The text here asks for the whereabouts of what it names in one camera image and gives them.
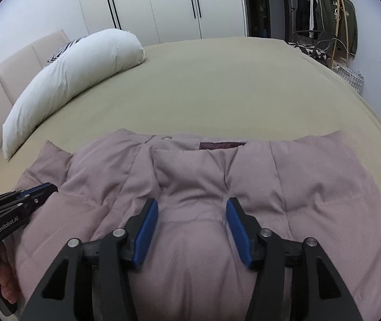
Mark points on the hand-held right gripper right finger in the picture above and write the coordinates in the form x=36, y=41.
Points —
x=239, y=234

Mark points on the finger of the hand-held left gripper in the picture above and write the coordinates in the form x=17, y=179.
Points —
x=40, y=189
x=27, y=204

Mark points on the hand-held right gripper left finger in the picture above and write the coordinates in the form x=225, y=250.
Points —
x=145, y=234

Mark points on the pink hooded puffer coat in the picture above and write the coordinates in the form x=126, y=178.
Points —
x=310, y=190

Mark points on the wooden clothes rack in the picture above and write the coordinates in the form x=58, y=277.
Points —
x=338, y=23

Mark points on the beige padded headboard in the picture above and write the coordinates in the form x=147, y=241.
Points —
x=6, y=73

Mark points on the black white striped pillow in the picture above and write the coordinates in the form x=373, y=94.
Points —
x=64, y=49

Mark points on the bed with olive sheet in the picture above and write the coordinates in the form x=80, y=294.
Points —
x=227, y=83

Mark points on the white grid laundry basket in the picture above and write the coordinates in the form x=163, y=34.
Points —
x=352, y=78

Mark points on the chair with floral cushion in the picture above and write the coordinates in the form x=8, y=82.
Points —
x=314, y=50

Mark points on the white wardrobe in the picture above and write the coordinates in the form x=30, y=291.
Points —
x=163, y=3

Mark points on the white hanging garment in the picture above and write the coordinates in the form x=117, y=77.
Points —
x=313, y=10

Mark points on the black hanging jacket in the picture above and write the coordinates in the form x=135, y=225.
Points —
x=303, y=6

